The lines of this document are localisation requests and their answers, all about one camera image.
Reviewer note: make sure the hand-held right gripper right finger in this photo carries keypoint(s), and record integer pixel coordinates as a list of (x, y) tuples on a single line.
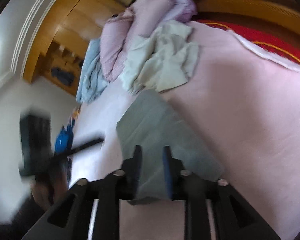
[(168, 172)]

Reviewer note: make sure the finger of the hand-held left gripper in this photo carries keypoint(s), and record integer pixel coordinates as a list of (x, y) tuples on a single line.
[(85, 145)]

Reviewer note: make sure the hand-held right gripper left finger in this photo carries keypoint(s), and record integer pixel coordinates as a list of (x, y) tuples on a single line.
[(137, 170)]

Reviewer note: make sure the person's left hand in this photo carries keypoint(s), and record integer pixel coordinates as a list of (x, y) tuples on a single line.
[(47, 187)]

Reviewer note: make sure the blue folded garment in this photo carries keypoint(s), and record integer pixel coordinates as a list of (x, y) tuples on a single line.
[(62, 140)]

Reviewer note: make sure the yellow patterned item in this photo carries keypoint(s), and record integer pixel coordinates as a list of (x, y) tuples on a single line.
[(76, 112)]

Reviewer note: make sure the light blue floral quilt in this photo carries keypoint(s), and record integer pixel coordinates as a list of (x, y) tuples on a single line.
[(90, 80)]

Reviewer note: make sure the dark hanging jacket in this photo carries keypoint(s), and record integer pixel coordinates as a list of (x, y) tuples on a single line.
[(62, 76)]

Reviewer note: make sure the pink fleece blanket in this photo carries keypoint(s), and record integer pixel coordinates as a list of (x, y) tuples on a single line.
[(240, 105)]

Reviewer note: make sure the pink checked quilt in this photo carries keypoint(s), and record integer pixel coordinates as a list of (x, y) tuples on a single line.
[(115, 42)]

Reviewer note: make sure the pale green crumpled garment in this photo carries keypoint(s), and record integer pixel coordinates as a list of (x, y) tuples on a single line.
[(162, 62)]

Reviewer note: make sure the wooden wardrobe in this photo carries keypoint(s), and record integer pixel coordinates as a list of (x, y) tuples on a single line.
[(72, 25)]

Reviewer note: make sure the red bed sheet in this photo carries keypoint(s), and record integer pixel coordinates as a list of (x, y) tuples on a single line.
[(277, 42)]

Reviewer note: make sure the purple ruffled pillow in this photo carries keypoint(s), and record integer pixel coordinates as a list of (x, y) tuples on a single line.
[(182, 0)]

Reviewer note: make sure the wooden headboard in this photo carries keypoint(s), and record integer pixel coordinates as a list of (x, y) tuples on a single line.
[(240, 7)]

